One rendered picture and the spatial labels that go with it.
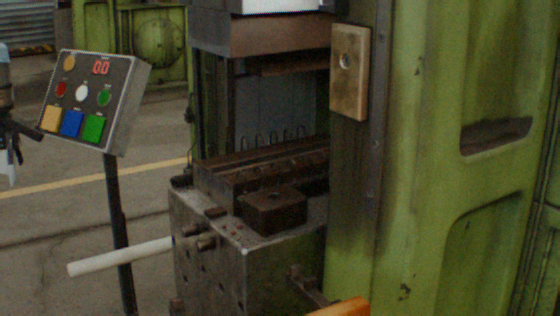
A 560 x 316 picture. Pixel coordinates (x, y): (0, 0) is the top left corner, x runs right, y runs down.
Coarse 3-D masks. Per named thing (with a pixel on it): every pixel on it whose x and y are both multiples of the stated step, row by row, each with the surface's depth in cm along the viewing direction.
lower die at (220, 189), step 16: (272, 144) 151; (288, 144) 148; (304, 144) 149; (208, 160) 140; (224, 160) 137; (240, 160) 135; (272, 160) 135; (320, 160) 137; (208, 176) 133; (224, 176) 127; (240, 176) 128; (256, 176) 128; (272, 176) 129; (288, 176) 132; (304, 176) 134; (208, 192) 135; (224, 192) 127; (240, 192) 125; (304, 192) 136; (224, 208) 129; (240, 208) 127
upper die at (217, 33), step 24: (192, 24) 125; (216, 24) 115; (240, 24) 112; (264, 24) 115; (288, 24) 119; (312, 24) 122; (216, 48) 117; (240, 48) 114; (264, 48) 117; (288, 48) 121; (312, 48) 124
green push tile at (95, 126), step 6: (90, 114) 156; (90, 120) 155; (96, 120) 154; (102, 120) 153; (90, 126) 155; (96, 126) 154; (102, 126) 152; (84, 132) 155; (90, 132) 154; (96, 132) 153; (102, 132) 152; (84, 138) 155; (90, 138) 154; (96, 138) 153
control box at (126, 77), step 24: (72, 72) 164; (96, 72) 159; (120, 72) 155; (144, 72) 158; (48, 96) 167; (72, 96) 162; (96, 96) 157; (120, 96) 153; (120, 120) 153; (96, 144) 153; (120, 144) 155
